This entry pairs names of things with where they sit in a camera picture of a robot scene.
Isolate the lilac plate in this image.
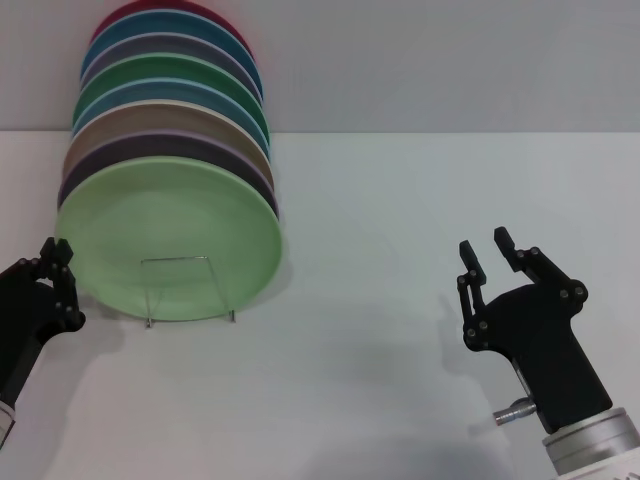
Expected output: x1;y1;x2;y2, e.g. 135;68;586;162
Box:
56;130;279;217

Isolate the grey plate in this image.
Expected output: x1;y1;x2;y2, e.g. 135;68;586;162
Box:
79;33;265;104

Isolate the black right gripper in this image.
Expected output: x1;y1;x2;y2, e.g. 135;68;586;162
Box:
455;226;615;436

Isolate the light green plate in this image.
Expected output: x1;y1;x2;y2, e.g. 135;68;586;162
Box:
53;155;286;323

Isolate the dark red plate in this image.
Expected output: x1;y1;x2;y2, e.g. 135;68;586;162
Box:
91;0;257;62

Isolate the light blue plate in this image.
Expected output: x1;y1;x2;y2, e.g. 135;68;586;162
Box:
71;76;272;152

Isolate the silver connector plug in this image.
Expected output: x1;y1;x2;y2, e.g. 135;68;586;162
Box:
492;398;539;427

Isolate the dark green plate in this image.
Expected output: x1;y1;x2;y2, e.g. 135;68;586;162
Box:
71;53;267;132

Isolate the metal wire dish rack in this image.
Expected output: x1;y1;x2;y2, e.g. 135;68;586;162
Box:
140;255;238;330

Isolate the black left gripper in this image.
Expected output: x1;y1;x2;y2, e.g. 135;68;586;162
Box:
0;236;86;404

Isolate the teal blue plate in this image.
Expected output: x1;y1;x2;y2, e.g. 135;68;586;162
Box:
79;10;264;92

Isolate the beige plate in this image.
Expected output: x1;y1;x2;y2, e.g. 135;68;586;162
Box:
62;98;276;187

